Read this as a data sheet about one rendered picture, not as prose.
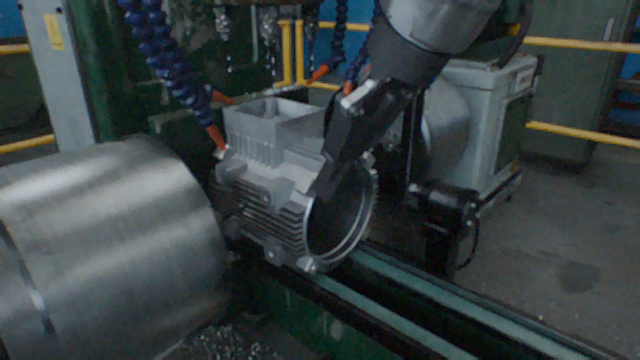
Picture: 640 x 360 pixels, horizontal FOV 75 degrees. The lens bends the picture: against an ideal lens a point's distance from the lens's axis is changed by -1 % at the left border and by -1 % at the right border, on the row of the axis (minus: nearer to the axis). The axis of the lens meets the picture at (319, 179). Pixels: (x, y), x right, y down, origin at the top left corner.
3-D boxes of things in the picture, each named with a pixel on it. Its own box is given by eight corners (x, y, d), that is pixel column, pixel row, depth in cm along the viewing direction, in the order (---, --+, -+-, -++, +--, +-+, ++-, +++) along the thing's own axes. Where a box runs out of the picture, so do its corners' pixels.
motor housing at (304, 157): (213, 243, 71) (199, 136, 63) (293, 204, 84) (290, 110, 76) (297, 297, 59) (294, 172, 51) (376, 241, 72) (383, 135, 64)
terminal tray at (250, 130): (224, 152, 68) (220, 108, 65) (274, 136, 75) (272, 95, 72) (275, 172, 60) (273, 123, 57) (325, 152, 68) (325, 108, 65)
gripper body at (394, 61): (414, 5, 43) (372, 78, 49) (364, 8, 37) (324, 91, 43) (471, 49, 40) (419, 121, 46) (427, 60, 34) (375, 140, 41)
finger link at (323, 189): (352, 164, 49) (348, 166, 49) (329, 201, 54) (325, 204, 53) (335, 147, 50) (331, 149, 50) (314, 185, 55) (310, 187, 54)
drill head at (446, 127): (294, 196, 88) (290, 75, 78) (399, 145, 116) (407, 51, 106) (397, 240, 73) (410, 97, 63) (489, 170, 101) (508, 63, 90)
